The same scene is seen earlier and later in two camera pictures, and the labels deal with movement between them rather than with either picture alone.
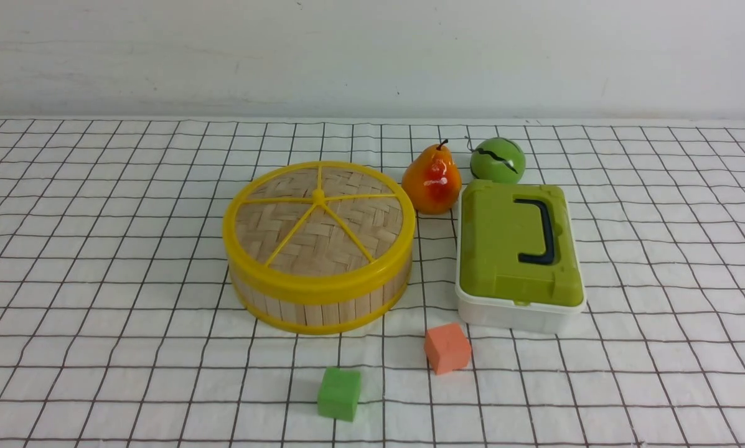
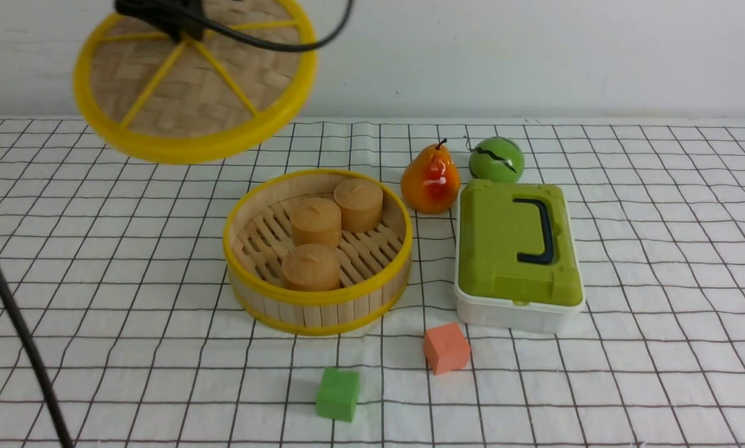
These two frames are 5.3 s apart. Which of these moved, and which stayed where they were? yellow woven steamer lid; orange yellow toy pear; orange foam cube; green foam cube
Moved: yellow woven steamer lid
Stayed: green foam cube; orange yellow toy pear; orange foam cube
